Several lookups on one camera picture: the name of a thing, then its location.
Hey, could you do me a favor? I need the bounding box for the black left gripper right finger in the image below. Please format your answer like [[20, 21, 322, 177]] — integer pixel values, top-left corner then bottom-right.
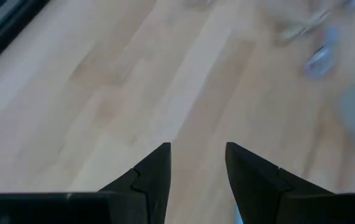
[[225, 141, 335, 224]]

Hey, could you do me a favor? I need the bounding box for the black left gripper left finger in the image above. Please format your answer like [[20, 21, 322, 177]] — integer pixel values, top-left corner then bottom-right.
[[98, 142, 172, 224]]

